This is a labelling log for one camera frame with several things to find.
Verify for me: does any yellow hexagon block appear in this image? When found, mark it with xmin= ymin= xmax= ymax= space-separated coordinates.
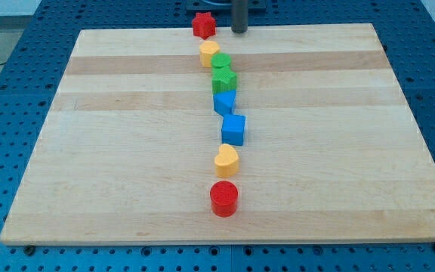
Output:
xmin=199 ymin=41 xmax=221 ymax=68

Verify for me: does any green circle block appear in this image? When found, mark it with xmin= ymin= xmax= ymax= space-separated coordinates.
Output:
xmin=211 ymin=53 xmax=232 ymax=69

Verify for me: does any blue cube block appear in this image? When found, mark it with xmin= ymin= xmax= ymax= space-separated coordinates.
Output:
xmin=221 ymin=114 xmax=245 ymax=146

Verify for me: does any yellow heart block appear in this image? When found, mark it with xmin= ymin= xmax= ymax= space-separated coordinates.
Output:
xmin=214 ymin=144 xmax=239 ymax=178

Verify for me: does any blue triangle block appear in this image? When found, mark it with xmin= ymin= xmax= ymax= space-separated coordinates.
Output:
xmin=213 ymin=90 xmax=236 ymax=116

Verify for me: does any green star block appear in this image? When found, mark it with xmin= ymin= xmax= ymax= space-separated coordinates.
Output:
xmin=211 ymin=66 xmax=237 ymax=94

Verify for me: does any red cylinder block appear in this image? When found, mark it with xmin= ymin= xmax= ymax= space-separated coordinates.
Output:
xmin=210 ymin=181 xmax=239 ymax=217

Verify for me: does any red star block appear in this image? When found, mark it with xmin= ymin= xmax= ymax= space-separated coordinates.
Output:
xmin=192 ymin=12 xmax=217 ymax=39

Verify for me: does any light wooden board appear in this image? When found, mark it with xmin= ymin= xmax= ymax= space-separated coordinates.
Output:
xmin=0 ymin=23 xmax=435 ymax=246

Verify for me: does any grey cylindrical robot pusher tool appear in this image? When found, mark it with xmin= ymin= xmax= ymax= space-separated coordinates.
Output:
xmin=231 ymin=0 xmax=248 ymax=34

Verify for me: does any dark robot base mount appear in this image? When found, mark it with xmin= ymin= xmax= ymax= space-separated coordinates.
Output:
xmin=185 ymin=0 xmax=267 ymax=12

